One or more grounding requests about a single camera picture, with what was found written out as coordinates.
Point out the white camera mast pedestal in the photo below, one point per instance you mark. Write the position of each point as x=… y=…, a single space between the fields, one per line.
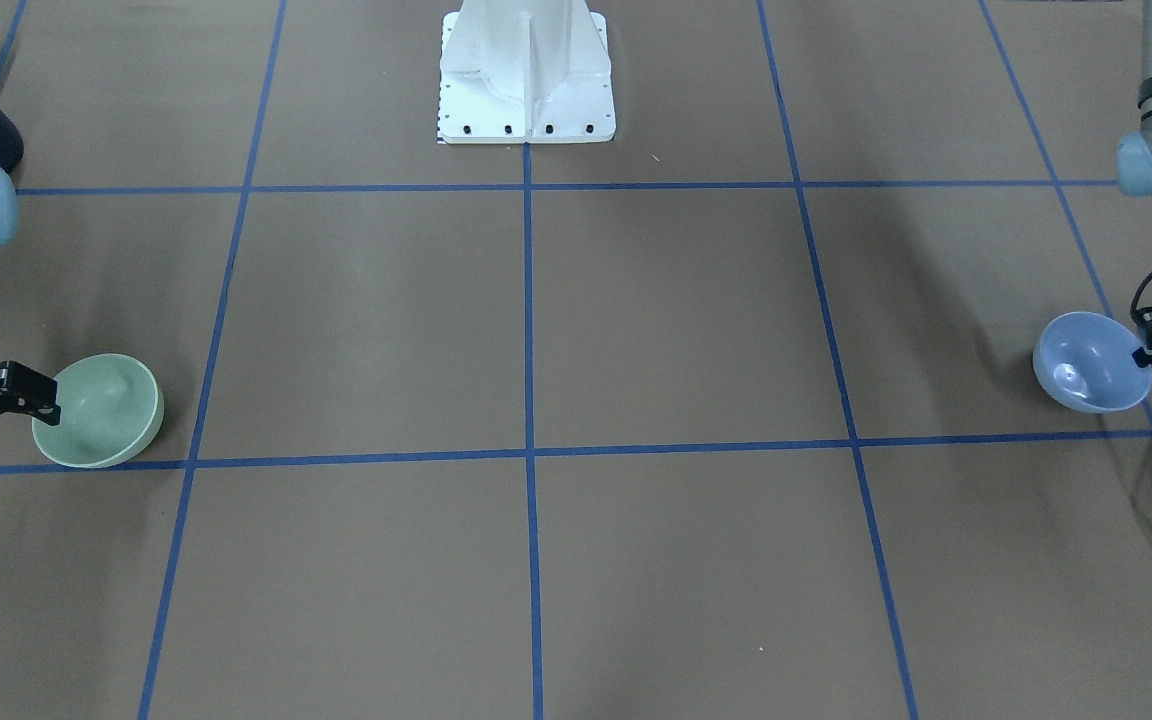
x=525 y=72

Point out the green bowl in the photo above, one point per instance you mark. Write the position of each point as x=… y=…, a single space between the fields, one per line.
x=111 y=408

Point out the blue bowl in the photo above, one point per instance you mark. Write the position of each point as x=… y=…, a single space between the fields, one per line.
x=1085 y=361

